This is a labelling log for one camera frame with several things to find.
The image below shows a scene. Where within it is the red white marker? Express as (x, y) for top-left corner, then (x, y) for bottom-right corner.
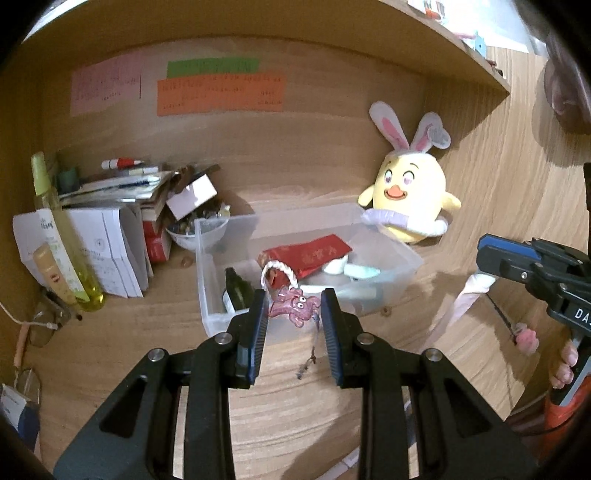
(101, 157), (144, 171)

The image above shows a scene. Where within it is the small white box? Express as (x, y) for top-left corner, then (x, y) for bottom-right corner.
(166, 175), (217, 220)

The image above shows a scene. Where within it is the person's hand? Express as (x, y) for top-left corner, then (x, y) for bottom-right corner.
(549, 340), (578, 390)

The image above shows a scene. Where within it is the green paper note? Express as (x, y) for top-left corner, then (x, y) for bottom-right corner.
(166, 57), (259, 79)

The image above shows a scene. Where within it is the pink paper note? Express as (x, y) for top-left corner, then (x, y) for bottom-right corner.
(70, 52), (142, 117)

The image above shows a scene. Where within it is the white booklets stack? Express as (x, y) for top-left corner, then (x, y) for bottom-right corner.
(12, 202), (153, 299)

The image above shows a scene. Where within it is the pink white braided bracelet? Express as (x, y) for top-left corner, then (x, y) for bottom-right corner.
(259, 259), (323, 328)

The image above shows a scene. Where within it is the red envelope packet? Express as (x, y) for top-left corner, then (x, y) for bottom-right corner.
(256, 234), (353, 280)

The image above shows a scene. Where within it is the pink cosmetic tube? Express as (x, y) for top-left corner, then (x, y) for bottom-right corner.
(420, 270), (498, 351)

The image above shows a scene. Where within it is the yellow chick bunny plush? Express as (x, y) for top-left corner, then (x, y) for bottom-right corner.
(358, 101), (462, 244)

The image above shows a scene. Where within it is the teal squeeze tube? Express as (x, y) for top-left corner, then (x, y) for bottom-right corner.
(342, 263), (381, 280)

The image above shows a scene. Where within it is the dark green glass bottle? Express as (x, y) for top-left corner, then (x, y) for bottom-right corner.
(222, 267), (254, 313)

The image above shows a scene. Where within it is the clear plastic storage bin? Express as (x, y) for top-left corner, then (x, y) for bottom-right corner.
(195, 203), (423, 336)

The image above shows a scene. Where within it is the yellow liquid spray bottle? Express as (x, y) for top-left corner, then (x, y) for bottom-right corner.
(31, 152), (104, 312)

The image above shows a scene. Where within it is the red book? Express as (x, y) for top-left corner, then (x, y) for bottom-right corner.
(142, 221), (172, 264)

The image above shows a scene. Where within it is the white bowl of trinkets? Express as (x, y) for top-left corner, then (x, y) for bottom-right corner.
(166, 209), (230, 251)

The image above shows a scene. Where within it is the orange paper note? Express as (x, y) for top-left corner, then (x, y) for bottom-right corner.
(156, 72), (287, 116)

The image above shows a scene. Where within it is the wooden shelf board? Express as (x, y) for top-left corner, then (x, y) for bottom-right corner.
(14, 0), (511, 93)

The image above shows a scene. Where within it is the beige cream tube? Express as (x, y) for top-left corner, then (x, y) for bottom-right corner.
(33, 243), (77, 306)

